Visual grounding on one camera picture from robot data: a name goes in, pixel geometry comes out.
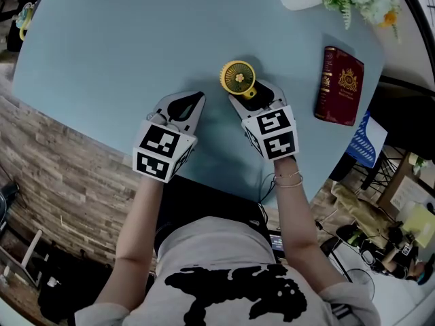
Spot dark red hardcover book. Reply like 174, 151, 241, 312
313, 46, 366, 127

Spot cardboard box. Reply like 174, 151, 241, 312
376, 153, 435, 215

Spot black device with screen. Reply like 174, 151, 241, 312
269, 230, 287, 263

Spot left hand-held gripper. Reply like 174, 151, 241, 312
132, 91, 207, 184

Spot blue patterned sheet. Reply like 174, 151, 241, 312
344, 109, 389, 169

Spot black bag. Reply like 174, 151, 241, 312
36, 244, 115, 324

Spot black chair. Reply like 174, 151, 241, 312
328, 74, 435, 192

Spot small yellow fan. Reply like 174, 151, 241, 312
219, 60, 260, 101

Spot black cable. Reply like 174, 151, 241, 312
256, 172, 277, 219

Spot yellow green paper sheet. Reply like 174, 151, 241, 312
402, 203, 435, 249

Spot gold bangle bracelet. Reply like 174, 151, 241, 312
273, 175, 305, 189

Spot person's left forearm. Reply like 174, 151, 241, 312
92, 173, 178, 314

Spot person's right forearm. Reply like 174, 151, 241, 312
273, 155, 348, 297

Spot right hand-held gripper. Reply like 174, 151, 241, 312
228, 79, 300, 162

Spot white standing fan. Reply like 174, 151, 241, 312
345, 268, 376, 302

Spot grey shirt with black print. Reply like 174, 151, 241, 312
74, 215, 382, 326

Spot yellow and teal toy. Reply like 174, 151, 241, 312
12, 1, 37, 42

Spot black trousers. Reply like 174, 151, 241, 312
153, 174, 270, 263

